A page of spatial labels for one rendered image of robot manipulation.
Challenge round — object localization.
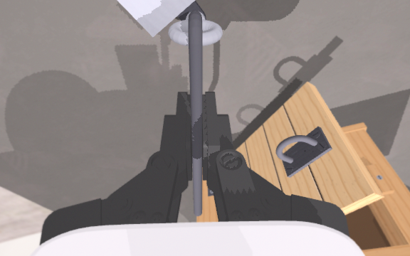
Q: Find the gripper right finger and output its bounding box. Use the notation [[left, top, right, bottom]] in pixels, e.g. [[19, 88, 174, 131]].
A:
[[202, 92, 349, 237]]

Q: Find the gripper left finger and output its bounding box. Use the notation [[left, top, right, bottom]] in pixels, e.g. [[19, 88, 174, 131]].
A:
[[39, 92, 192, 246]]

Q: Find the light wooden cabinet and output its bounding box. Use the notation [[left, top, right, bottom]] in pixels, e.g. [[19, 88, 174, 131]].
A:
[[236, 82, 410, 256]]

